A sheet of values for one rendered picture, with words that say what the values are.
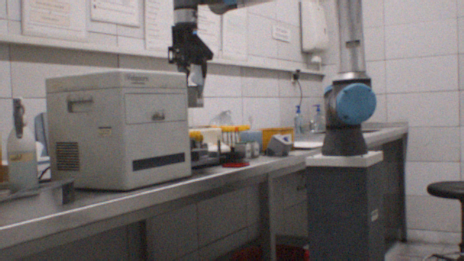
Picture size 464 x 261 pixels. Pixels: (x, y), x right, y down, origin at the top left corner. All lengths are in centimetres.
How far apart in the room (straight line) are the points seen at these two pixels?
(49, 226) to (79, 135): 36
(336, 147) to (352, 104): 20
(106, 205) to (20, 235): 22
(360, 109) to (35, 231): 94
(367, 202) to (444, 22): 260
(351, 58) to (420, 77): 252
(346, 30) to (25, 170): 96
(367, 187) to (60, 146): 91
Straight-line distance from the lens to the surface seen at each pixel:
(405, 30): 409
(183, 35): 153
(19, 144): 132
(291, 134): 219
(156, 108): 134
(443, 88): 401
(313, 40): 384
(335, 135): 166
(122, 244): 222
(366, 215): 162
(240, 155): 180
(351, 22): 155
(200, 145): 167
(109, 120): 127
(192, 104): 154
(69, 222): 109
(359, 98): 151
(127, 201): 120
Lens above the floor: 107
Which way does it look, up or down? 3 degrees down
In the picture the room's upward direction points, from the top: 2 degrees counter-clockwise
